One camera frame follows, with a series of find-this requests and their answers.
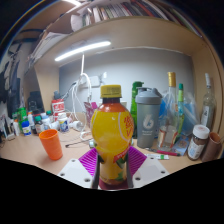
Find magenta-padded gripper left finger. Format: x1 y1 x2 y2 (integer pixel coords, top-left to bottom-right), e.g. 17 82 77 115
57 147 101 190

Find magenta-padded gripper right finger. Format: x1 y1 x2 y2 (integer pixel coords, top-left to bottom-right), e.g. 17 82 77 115
125 145 170 189

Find yellow drink bottle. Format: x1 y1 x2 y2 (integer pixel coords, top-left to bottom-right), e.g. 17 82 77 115
90 84 135 186

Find white and green marker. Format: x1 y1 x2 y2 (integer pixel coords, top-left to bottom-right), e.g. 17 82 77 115
145 153 170 161

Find pink pen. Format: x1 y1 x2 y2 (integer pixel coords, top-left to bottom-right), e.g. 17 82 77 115
156 149 181 157

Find orange plastic cup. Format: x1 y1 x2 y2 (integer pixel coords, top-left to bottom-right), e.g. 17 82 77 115
38 128 64 161

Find blue printed packet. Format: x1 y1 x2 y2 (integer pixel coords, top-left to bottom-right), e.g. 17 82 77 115
171 134 191 156

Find white jar with blue label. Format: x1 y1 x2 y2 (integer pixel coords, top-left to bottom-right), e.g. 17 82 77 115
57 112 70 133

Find grey shaker bottle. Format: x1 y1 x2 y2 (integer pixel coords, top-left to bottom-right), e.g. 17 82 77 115
134 87 163 149

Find brown jar with white lid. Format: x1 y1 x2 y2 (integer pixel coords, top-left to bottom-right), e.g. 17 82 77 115
186 124 211 161

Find dark bottle with green cap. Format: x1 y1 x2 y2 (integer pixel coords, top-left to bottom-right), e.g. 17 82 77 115
34 115 44 134

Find clear glass bottle gold cap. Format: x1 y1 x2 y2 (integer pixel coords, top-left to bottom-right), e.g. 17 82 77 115
157 71 180 153

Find white bottle with blue cap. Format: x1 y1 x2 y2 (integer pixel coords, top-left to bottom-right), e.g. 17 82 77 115
21 120 32 137

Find red and white canister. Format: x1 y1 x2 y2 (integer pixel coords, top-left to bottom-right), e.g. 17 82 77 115
51 98 66 118

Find brown mug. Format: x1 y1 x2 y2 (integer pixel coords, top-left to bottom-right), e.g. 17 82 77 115
201 131 224 163

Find slim bottle with green cap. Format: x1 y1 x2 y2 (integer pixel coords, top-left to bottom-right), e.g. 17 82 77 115
175 82 186 134

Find blue plastic bag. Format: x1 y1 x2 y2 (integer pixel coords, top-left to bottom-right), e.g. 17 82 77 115
159 93 204 148

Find green spray bottle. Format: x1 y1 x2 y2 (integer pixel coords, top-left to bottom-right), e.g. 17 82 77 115
17 107 28 133

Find black box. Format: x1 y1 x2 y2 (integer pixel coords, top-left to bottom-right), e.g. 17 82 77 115
27 90 44 114

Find clear glass bottle white cap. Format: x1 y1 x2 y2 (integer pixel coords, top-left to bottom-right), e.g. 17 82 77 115
200 72 217 131

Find dark hanging clothes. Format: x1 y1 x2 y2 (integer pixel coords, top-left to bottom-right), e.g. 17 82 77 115
0 43 24 118

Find wooden shelf unit with books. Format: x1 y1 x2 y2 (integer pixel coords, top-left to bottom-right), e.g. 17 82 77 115
23 0 214 101

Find ceiling light bar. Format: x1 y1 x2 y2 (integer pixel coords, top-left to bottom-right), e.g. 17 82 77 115
63 0 81 6

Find thin black cable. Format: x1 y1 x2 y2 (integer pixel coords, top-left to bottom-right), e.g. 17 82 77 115
64 138 91 148

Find white cable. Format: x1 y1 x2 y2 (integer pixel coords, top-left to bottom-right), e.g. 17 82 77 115
68 73 94 141

